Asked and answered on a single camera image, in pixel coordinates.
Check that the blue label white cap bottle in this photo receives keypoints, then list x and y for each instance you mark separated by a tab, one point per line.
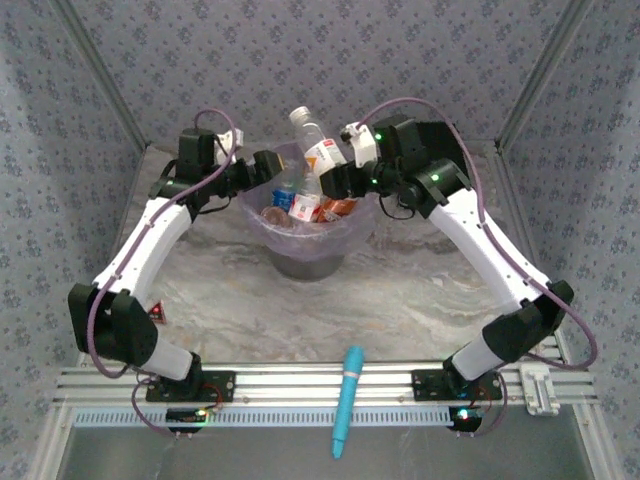
283	197

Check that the white label red band bottle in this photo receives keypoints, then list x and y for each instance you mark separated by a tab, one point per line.
325	155

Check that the brown label bottle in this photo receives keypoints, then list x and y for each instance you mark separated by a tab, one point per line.
275	216

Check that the brown white swirl bottle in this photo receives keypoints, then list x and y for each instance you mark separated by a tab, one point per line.
340	207

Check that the purple translucent bin bag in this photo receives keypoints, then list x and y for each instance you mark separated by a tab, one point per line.
320	240

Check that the grey waste bin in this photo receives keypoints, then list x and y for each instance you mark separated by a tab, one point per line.
307	265

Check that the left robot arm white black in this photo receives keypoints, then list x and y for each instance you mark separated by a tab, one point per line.
145	245

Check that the red triangle sticker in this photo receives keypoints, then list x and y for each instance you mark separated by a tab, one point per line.
159	315

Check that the turquoise pen-shaped tool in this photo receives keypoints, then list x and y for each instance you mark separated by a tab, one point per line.
350	385

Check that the small circuit board with LED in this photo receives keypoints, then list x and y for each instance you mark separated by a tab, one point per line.
185	416
467	420

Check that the grey metal panel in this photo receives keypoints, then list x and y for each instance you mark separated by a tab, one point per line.
400	455

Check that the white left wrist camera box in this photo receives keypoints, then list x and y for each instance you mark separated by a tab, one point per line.
230	142

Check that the aluminium corner post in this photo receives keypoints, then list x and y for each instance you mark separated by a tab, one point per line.
544	70
100	70

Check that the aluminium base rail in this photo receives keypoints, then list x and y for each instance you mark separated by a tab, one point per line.
300	385

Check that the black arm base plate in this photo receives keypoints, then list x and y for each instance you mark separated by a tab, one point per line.
225	385
425	387

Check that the white metal bracket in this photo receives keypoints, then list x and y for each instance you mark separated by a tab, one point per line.
540	395

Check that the aluminium frame strut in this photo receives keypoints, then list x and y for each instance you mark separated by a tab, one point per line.
600	445
50	445

